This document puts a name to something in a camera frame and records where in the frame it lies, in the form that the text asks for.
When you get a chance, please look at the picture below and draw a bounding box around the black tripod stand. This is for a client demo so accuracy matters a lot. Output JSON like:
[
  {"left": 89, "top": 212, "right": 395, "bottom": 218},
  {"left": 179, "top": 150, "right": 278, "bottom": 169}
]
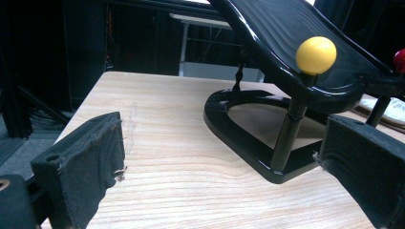
[{"left": 0, "top": 44, "right": 73, "bottom": 139}]

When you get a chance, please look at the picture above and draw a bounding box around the white metal stand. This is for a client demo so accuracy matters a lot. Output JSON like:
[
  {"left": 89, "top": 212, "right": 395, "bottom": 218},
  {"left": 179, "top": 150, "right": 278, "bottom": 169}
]
[{"left": 168, "top": 12, "right": 266, "bottom": 82}]

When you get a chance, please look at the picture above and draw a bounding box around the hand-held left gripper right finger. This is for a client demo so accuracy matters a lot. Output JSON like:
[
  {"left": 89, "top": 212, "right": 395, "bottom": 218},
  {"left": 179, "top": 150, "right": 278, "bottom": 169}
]
[{"left": 313, "top": 114, "right": 405, "bottom": 229}]

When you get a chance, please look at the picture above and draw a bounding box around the black wavy tray stand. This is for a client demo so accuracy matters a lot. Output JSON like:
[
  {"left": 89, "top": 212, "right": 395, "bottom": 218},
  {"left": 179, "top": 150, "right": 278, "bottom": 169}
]
[{"left": 203, "top": 0, "right": 405, "bottom": 185}]

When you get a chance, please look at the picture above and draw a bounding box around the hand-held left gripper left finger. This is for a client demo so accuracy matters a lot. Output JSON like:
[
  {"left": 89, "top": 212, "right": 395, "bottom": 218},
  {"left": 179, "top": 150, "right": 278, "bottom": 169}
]
[{"left": 30, "top": 111, "right": 127, "bottom": 229}]

